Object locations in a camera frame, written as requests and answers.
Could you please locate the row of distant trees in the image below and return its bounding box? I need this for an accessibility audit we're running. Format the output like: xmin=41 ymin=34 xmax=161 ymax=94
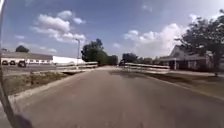
xmin=119 ymin=52 xmax=162 ymax=66

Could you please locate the large group of trees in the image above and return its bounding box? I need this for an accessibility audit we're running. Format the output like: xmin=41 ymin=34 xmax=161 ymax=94
xmin=80 ymin=38 xmax=120 ymax=67

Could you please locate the grey concrete road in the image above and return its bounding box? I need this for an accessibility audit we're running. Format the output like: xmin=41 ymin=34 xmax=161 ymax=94
xmin=9 ymin=65 xmax=224 ymax=128

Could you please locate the white flat building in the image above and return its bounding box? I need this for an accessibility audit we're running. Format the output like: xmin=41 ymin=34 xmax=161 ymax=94
xmin=52 ymin=55 xmax=86 ymax=65

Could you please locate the building with porch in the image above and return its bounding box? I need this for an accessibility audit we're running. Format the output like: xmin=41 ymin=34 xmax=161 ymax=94
xmin=159 ymin=44 xmax=215 ymax=71

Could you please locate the pale concrete kerb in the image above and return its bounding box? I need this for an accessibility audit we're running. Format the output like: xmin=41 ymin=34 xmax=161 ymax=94
xmin=8 ymin=68 xmax=98 ymax=105

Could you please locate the dry grass strip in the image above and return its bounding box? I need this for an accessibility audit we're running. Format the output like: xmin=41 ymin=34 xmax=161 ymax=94
xmin=3 ymin=70 xmax=70 ymax=96

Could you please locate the grey parking lot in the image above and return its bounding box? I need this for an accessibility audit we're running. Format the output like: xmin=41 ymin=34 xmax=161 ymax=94
xmin=1 ymin=64 xmax=59 ymax=77

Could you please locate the long low building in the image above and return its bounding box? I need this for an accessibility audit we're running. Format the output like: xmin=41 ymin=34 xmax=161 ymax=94
xmin=0 ymin=51 xmax=54 ymax=66

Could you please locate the pale side path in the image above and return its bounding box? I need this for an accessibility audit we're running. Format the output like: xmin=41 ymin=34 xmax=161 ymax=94
xmin=169 ymin=69 xmax=224 ymax=79

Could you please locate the grass verge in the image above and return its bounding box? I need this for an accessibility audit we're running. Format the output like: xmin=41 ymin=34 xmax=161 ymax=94
xmin=143 ymin=70 xmax=224 ymax=100

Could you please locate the small distant tree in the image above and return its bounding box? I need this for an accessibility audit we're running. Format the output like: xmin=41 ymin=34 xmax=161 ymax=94
xmin=15 ymin=45 xmax=31 ymax=54

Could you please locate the big dark tree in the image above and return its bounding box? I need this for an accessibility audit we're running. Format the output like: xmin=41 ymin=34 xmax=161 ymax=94
xmin=175 ymin=9 xmax=224 ymax=73

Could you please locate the white rail fence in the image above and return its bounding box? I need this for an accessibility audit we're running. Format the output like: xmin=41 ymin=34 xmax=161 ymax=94
xmin=33 ymin=61 xmax=100 ymax=74
xmin=124 ymin=62 xmax=171 ymax=73

